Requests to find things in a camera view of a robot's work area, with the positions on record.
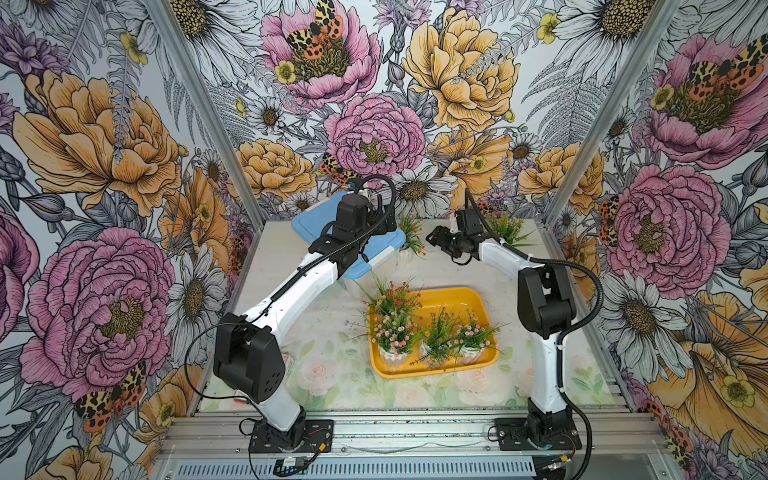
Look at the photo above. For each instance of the orange flower potted plant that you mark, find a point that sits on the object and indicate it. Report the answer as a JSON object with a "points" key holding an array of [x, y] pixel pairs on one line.
{"points": [[438, 339]]}

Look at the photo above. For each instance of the green grass potted plant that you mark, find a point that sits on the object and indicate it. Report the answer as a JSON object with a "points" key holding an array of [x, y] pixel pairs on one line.
{"points": [[508, 228]]}

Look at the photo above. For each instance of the large pink potted gypsophila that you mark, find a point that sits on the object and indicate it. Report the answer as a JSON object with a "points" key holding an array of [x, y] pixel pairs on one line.
{"points": [[394, 336]]}

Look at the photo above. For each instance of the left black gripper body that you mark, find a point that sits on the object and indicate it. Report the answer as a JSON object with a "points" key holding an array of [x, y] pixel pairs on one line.
{"points": [[376, 223]]}

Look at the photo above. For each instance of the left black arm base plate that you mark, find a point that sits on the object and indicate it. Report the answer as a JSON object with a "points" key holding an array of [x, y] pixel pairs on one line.
{"points": [[307, 436]]}

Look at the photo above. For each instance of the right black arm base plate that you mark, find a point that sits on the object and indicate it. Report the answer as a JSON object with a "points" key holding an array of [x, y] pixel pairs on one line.
{"points": [[522, 435]]}

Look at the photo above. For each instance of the red flower potted plant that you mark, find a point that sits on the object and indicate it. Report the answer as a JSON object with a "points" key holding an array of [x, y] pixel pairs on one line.
{"points": [[390, 299]]}

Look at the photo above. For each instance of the blue lidded storage box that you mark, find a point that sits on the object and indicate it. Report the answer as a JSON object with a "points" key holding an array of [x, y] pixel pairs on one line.
{"points": [[309, 224]]}

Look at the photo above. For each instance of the aluminium front rail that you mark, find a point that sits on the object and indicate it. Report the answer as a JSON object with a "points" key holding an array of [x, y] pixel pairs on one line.
{"points": [[413, 432]]}

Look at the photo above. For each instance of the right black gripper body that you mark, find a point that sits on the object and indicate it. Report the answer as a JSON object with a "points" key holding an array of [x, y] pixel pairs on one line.
{"points": [[450, 243]]}

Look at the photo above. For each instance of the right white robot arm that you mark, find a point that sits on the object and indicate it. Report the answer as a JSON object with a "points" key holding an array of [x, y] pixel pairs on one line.
{"points": [[546, 308]]}

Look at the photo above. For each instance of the pink flower potted plant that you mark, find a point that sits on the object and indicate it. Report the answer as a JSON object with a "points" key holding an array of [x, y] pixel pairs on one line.
{"points": [[472, 338]]}

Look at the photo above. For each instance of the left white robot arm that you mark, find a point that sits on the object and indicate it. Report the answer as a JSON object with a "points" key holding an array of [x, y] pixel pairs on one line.
{"points": [[342, 231]]}

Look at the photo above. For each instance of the yellow plastic tray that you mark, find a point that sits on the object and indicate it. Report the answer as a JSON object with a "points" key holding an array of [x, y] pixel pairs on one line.
{"points": [[458, 299]]}

